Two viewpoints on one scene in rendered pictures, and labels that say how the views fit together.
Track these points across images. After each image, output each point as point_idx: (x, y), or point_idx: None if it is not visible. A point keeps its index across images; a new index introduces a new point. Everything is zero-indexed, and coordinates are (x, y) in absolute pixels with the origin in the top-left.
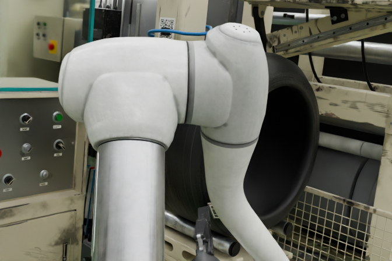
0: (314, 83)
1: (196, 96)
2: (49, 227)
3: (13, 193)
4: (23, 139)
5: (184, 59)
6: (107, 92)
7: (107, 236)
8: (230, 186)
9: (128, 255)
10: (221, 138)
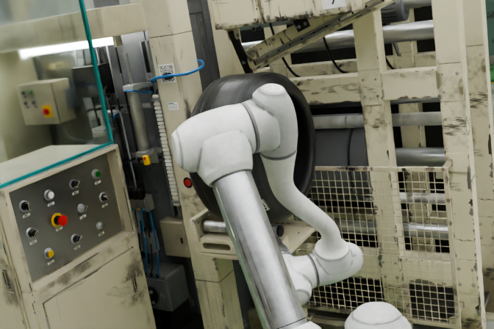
0: (293, 78)
1: (260, 136)
2: (118, 267)
3: (81, 249)
4: (76, 201)
5: (247, 117)
6: (212, 150)
7: (242, 230)
8: (287, 182)
9: (258, 236)
10: (278, 155)
